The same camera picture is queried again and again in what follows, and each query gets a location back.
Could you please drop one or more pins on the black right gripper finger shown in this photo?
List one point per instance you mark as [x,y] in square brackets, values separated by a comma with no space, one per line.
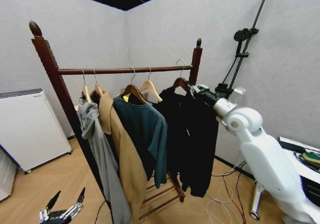
[193,91]
[200,86]

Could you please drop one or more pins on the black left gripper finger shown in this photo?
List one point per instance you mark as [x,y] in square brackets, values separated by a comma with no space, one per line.
[53,201]
[78,201]

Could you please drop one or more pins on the wooden hanger with black garment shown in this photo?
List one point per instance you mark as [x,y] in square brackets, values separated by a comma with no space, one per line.
[180,82]

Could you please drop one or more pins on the black garment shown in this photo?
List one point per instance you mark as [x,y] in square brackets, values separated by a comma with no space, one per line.
[192,139]

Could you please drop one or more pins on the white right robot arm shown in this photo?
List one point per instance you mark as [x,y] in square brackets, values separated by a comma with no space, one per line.
[262,154]

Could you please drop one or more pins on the bare light wooden hanger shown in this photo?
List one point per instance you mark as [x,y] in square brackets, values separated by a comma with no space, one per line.
[150,86]

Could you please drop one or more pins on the wooden hanger with teal shirt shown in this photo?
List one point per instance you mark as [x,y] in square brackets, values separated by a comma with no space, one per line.
[133,91]

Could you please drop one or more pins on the wooden hanger with tan coat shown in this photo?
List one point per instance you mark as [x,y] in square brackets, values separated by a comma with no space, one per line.
[99,89]

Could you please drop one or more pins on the wooden hanger with grey hoodie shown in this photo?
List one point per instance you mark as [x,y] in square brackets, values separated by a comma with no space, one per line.
[86,92]

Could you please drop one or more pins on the dark wooden garment rack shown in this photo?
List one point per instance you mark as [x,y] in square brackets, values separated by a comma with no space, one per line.
[57,84]

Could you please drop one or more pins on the black shower valve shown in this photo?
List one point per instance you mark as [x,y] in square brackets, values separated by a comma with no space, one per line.
[223,88]

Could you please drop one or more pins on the white ribbed appliance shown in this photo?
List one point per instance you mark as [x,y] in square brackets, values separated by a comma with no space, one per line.
[6,176]

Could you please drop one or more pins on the grey hoodie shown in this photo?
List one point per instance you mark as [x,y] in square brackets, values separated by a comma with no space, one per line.
[100,149]

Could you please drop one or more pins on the teal t-shirt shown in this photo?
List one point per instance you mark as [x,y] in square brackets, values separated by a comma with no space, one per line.
[147,134]

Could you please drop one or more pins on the tan coat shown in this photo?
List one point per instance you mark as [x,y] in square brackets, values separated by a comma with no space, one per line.
[125,154]

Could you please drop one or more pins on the black hand shower head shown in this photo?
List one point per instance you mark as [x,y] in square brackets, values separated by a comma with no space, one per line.
[242,34]

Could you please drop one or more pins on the white cabinet on wheels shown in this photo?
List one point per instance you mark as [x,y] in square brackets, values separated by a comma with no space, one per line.
[30,131]

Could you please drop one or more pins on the black remote control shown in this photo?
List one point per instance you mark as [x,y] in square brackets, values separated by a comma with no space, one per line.
[291,146]

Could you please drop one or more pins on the white stand leg with wheel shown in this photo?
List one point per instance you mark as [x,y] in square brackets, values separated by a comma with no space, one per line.
[256,199]

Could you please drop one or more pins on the green and yellow sponge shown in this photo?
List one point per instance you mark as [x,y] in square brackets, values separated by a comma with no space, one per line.
[311,157]

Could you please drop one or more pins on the white side table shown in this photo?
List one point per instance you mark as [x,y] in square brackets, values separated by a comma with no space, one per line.
[312,174]

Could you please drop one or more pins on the small white wall box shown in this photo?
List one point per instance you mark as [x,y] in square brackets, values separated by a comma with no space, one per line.
[240,93]

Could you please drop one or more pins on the black shower rail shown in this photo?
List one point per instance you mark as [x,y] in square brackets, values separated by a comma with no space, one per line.
[246,46]

